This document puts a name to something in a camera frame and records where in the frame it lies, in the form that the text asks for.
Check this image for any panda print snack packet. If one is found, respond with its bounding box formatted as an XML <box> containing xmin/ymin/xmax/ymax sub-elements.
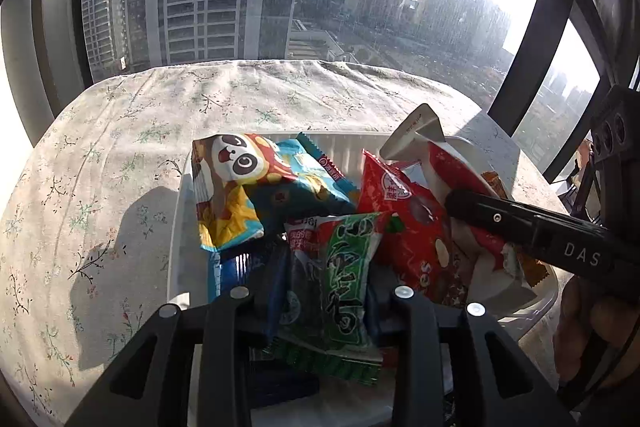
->
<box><xmin>192</xmin><ymin>133</ymin><xmax>296</xmax><ymax>254</ymax></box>

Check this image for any large red snack bag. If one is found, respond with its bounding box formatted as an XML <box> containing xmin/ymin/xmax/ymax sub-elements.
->
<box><xmin>357</xmin><ymin>149</ymin><xmax>471</xmax><ymax>308</ymax></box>

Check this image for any green snack packet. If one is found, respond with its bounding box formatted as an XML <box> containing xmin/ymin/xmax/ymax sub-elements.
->
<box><xmin>272</xmin><ymin>212</ymin><xmax>401</xmax><ymax>385</ymax></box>

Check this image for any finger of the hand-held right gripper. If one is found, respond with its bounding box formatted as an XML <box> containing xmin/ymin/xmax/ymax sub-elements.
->
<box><xmin>445</xmin><ymin>189</ymin><xmax>617</xmax><ymax>281</ymax></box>

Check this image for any person's right hand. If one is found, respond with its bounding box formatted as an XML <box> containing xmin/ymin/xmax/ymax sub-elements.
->
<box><xmin>552</xmin><ymin>277</ymin><xmax>640</xmax><ymax>389</ymax></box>

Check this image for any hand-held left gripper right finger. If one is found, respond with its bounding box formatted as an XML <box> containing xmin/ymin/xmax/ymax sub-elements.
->
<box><xmin>367</xmin><ymin>286</ymin><xmax>576</xmax><ymax>427</ymax></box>

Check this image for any floral tablecloth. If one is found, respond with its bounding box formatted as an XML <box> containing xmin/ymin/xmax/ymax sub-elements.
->
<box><xmin>0</xmin><ymin>59</ymin><xmax>571</xmax><ymax>427</ymax></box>

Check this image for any black window frame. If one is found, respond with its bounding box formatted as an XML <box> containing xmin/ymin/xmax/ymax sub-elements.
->
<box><xmin>0</xmin><ymin>0</ymin><xmax>640</xmax><ymax>188</ymax></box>

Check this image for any small red white snack packet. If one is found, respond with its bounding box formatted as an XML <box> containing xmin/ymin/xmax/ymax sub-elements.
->
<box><xmin>284</xmin><ymin>217</ymin><xmax>333</xmax><ymax>258</ymax></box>

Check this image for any white plastic tray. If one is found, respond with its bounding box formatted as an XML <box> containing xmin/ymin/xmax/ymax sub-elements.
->
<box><xmin>167</xmin><ymin>132</ymin><xmax>561</xmax><ymax>427</ymax></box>

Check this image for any dark blue snack packet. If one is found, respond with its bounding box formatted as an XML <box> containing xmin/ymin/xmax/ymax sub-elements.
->
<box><xmin>207</xmin><ymin>249</ymin><xmax>321</xmax><ymax>408</ymax></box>

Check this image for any light blue snack packet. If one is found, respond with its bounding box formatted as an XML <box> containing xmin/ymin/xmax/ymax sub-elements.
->
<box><xmin>260</xmin><ymin>132</ymin><xmax>362</xmax><ymax>218</ymax></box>

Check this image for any white and red snack bag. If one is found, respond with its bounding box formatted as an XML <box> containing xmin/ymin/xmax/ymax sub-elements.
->
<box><xmin>379</xmin><ymin>103</ymin><xmax>538</xmax><ymax>305</ymax></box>

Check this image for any narrow grey high-rise building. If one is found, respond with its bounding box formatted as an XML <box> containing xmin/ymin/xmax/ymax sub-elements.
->
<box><xmin>81</xmin><ymin>0</ymin><xmax>132</xmax><ymax>75</ymax></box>

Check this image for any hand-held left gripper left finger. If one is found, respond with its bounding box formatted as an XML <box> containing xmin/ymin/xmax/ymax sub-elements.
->
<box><xmin>65</xmin><ymin>252</ymin><xmax>292</xmax><ymax>427</ymax></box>

